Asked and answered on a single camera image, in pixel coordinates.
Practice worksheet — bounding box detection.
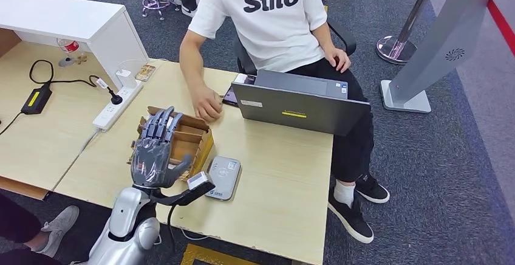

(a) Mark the person's left hand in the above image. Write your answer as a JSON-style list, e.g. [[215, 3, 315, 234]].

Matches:
[[324, 46, 352, 74]]

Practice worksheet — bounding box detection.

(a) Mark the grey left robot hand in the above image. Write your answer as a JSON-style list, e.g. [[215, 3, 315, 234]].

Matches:
[[130, 106, 194, 190]]

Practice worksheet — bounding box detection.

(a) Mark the person's right hand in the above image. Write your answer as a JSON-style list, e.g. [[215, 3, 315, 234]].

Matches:
[[192, 85, 225, 124]]

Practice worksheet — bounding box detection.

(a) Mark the brown wooden card organizer box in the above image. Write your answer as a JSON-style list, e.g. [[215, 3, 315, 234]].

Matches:
[[128, 106, 215, 182]]

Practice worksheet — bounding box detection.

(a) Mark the grey card reader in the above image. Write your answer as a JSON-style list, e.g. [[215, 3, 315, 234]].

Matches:
[[205, 156, 242, 202]]

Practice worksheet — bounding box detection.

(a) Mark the black smartphone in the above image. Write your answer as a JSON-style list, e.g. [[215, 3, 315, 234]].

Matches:
[[221, 73, 258, 108]]

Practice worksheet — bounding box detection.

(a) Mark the grey laptop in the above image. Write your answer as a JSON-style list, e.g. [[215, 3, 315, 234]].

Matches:
[[231, 69, 371, 137]]

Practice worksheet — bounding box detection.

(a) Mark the white power strip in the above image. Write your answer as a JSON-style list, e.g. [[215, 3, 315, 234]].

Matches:
[[92, 80, 144, 133]]

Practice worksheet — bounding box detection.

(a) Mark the small patterned packet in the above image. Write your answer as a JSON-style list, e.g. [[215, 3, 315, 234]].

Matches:
[[134, 64, 157, 82]]

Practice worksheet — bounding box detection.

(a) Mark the white charger plug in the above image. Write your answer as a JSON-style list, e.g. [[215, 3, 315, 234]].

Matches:
[[115, 69, 138, 89]]

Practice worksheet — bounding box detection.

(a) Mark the grey kiosk stand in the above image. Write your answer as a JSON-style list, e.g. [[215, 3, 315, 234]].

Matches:
[[380, 0, 515, 114]]

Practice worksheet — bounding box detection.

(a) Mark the yellow floor tape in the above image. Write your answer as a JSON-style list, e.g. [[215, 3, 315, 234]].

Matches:
[[180, 243, 261, 265]]

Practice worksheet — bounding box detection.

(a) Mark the black power adapter yellow label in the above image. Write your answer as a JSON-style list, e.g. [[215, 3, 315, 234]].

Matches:
[[20, 83, 53, 115]]

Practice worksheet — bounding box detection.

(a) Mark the clear bottle red label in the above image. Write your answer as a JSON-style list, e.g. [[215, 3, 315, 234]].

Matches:
[[55, 37, 81, 68]]

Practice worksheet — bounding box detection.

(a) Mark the white desk shelf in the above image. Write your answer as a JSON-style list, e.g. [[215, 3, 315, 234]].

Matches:
[[0, 0, 150, 92]]

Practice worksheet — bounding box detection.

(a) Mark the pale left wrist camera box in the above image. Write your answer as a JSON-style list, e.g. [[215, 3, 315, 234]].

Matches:
[[149, 171, 216, 207]]

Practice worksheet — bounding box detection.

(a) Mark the chrome stanchion post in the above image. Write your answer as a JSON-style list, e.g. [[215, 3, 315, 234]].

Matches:
[[375, 0, 444, 66]]

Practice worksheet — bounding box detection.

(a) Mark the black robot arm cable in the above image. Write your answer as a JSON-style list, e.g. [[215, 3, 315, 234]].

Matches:
[[166, 204, 179, 253]]

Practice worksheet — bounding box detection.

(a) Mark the thin white cable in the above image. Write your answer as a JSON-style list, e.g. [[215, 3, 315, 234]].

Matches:
[[152, 228, 211, 246]]

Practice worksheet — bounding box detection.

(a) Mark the black adapter output cable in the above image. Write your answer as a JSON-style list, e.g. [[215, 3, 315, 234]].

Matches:
[[28, 58, 115, 97]]

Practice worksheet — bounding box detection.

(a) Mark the black adapter mains cable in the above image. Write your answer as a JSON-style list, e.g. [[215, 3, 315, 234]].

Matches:
[[0, 111, 26, 136]]

